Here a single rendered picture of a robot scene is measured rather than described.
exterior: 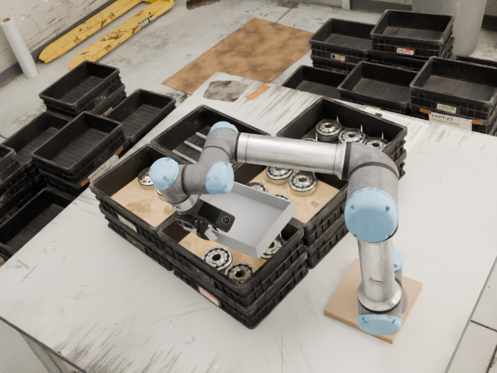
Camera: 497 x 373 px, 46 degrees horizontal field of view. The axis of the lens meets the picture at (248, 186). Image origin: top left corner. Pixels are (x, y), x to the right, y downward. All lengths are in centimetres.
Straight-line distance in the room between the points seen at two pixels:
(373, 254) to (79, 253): 126
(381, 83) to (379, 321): 201
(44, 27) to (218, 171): 412
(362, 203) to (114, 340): 105
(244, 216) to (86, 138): 168
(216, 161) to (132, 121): 210
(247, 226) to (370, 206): 53
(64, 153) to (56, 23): 237
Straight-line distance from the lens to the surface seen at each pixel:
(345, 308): 190
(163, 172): 140
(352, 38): 386
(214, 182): 137
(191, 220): 157
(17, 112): 475
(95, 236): 237
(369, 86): 340
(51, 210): 328
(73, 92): 372
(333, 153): 143
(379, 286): 156
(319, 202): 207
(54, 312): 220
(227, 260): 190
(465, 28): 420
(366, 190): 133
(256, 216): 175
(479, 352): 271
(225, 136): 147
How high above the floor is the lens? 229
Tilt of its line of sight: 42 degrees down
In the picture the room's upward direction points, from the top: 12 degrees counter-clockwise
